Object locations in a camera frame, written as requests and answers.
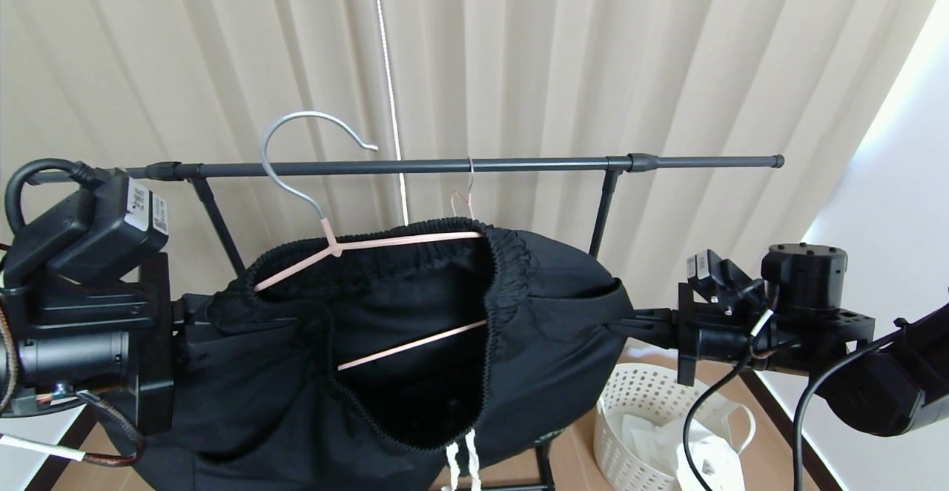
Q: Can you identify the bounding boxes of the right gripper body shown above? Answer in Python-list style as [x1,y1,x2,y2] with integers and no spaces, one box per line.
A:
[676,283,877,388]

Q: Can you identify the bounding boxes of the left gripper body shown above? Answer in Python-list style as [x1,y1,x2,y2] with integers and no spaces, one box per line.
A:
[19,252,176,438]

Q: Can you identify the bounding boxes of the black shorts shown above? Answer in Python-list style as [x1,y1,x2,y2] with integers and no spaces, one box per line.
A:
[96,217,635,491]

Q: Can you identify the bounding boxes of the white garment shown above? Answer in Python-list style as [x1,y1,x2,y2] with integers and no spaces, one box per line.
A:
[621,402,758,491]

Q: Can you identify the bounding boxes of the pink clothes hanger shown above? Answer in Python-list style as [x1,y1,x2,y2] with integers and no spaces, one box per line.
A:
[254,111,488,371]
[449,157,477,219]

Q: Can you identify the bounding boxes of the white laundry basket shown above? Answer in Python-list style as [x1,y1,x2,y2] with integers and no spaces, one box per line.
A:
[593,363,758,491]

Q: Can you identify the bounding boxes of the black clothes rack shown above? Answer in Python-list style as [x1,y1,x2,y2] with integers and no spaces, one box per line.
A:
[26,154,785,491]

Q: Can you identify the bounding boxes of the beige curtain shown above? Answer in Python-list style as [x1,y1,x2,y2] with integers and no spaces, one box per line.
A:
[0,0,949,373]

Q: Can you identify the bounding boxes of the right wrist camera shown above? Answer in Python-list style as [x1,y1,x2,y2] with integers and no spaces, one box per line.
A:
[686,248,768,314]

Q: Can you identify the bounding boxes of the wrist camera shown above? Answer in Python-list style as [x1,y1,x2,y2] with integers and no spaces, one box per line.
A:
[686,248,768,314]
[2,174,171,289]

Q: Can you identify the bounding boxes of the black cable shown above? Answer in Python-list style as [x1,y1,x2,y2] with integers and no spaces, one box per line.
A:
[792,332,902,491]
[4,159,101,236]
[682,361,751,491]

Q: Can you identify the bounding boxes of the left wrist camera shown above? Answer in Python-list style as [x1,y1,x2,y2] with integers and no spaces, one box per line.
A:
[2,174,171,289]

